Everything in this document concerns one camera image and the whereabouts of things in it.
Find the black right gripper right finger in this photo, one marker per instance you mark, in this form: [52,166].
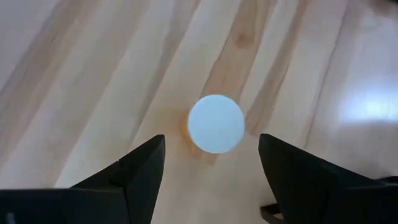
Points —
[295,180]

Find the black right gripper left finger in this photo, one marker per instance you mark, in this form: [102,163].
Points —
[143,174]

